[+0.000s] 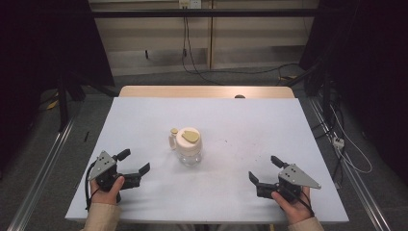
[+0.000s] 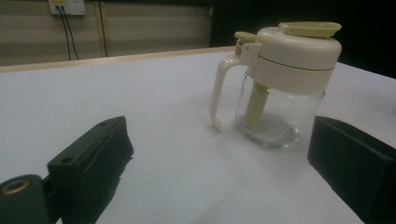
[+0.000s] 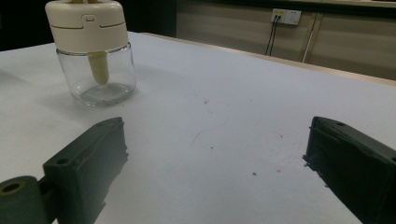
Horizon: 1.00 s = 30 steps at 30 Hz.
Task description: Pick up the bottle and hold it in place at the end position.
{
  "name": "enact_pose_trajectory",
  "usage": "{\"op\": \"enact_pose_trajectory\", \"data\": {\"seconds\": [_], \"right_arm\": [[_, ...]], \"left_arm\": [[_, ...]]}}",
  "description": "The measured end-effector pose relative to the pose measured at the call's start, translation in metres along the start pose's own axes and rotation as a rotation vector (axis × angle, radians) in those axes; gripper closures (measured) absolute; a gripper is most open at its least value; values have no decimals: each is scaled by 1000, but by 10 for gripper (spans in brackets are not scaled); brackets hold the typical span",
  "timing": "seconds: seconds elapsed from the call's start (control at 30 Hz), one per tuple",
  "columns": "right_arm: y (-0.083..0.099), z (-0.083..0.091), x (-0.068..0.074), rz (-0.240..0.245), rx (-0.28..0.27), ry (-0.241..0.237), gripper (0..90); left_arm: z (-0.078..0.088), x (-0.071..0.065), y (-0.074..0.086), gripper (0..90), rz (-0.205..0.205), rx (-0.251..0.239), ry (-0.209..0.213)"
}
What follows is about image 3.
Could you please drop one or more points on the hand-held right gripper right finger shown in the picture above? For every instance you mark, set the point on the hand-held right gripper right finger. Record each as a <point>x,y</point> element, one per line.
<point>358,161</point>

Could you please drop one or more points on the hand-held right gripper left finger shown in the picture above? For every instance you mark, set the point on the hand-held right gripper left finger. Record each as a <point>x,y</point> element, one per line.
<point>87,165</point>

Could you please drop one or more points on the glass jar with cream lid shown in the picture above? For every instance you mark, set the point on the glass jar with cream lid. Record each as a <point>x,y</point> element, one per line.
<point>90,28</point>

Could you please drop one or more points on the white table cover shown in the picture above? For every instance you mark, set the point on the white table cover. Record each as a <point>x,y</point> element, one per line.
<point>218,124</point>

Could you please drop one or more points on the beige vertical wall trim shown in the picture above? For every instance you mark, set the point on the beige vertical wall trim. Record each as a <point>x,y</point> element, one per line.
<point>313,37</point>

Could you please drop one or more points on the white wall socket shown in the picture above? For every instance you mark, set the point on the white wall socket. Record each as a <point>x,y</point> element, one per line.
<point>286,16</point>

